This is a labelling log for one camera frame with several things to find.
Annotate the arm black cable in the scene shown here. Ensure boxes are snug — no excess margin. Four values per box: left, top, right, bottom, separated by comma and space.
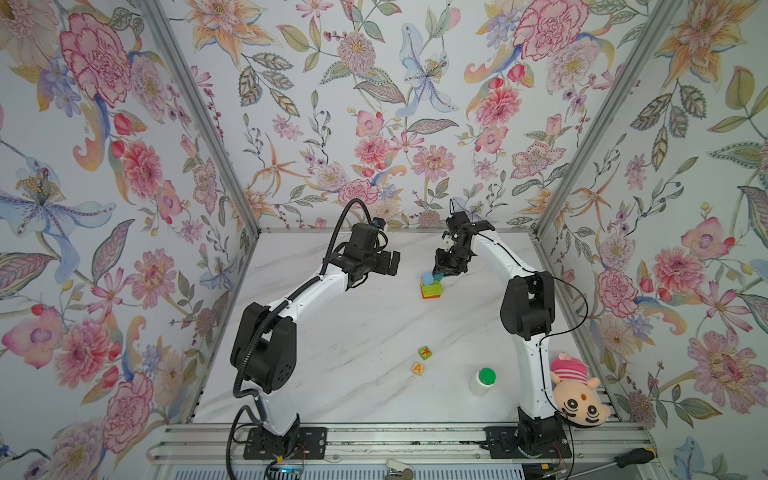
224, 197, 373, 480
485, 233, 590, 421

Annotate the green cube red print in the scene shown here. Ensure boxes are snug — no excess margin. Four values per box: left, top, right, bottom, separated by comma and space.
418, 346, 432, 360

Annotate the pink plush toy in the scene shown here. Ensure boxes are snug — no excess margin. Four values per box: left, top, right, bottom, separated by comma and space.
550, 352, 611, 428

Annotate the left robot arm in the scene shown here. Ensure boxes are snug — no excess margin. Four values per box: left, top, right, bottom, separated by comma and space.
230, 217, 400, 438

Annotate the wood cube letter A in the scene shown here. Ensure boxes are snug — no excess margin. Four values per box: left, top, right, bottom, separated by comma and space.
411, 362, 425, 376

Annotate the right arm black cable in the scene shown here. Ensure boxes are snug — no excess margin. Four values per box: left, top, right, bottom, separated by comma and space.
485, 233, 590, 421

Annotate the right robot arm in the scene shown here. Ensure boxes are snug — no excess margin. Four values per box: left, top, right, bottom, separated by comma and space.
431, 211, 563, 457

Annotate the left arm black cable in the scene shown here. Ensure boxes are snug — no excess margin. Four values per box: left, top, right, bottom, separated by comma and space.
224, 197, 373, 480

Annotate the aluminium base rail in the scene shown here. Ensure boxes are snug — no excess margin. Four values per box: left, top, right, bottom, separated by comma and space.
148, 422, 655, 465

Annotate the white bottle green cap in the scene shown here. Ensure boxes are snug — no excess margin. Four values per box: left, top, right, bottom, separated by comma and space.
469, 367, 497, 397

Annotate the green block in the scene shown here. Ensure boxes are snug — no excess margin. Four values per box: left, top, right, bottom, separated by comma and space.
420, 282, 443, 295

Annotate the black handled screwdriver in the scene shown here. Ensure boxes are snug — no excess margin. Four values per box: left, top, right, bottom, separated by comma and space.
566, 448, 657, 479

